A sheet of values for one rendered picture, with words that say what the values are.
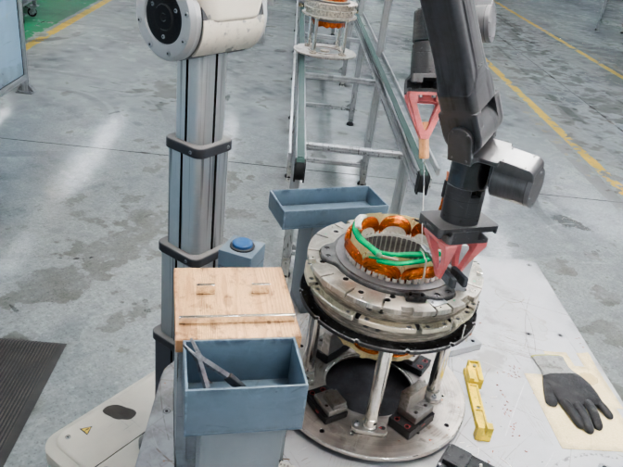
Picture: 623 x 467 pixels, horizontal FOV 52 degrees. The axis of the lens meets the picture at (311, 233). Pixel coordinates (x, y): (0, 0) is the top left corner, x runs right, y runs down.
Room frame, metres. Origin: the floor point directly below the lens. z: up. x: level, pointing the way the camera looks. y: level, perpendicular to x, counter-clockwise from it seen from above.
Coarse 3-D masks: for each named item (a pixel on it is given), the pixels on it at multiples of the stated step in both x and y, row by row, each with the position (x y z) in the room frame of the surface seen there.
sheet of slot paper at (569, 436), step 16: (544, 352) 1.22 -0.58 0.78; (560, 352) 1.23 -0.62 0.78; (576, 368) 1.17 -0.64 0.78; (592, 368) 1.18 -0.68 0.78; (592, 384) 1.12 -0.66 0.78; (544, 400) 1.05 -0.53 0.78; (608, 400) 1.08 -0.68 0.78; (560, 416) 1.01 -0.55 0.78; (560, 432) 0.96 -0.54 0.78; (576, 432) 0.97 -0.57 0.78; (608, 432) 0.98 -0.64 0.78; (576, 448) 0.92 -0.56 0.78; (592, 448) 0.93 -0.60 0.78; (608, 448) 0.93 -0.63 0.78
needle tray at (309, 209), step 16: (272, 192) 1.29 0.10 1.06; (288, 192) 1.31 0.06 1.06; (304, 192) 1.33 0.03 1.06; (320, 192) 1.34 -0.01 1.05; (336, 192) 1.36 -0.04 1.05; (352, 192) 1.38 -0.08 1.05; (368, 192) 1.39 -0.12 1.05; (272, 208) 1.27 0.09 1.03; (288, 208) 1.30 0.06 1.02; (304, 208) 1.31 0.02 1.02; (320, 208) 1.24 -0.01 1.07; (336, 208) 1.25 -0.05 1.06; (352, 208) 1.26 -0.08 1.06; (368, 208) 1.28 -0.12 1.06; (384, 208) 1.29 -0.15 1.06; (288, 224) 1.21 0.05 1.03; (304, 224) 1.22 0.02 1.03; (320, 224) 1.23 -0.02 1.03; (304, 240) 1.27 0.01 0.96; (304, 256) 1.26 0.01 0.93
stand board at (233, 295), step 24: (192, 288) 0.87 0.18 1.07; (216, 288) 0.88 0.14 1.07; (240, 288) 0.89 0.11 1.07; (192, 312) 0.81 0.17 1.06; (216, 312) 0.82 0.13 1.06; (240, 312) 0.82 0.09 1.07; (264, 312) 0.83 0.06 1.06; (288, 312) 0.84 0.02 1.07; (192, 336) 0.75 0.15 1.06; (216, 336) 0.76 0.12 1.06; (240, 336) 0.76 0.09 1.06; (264, 336) 0.77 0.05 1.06; (288, 336) 0.78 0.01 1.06
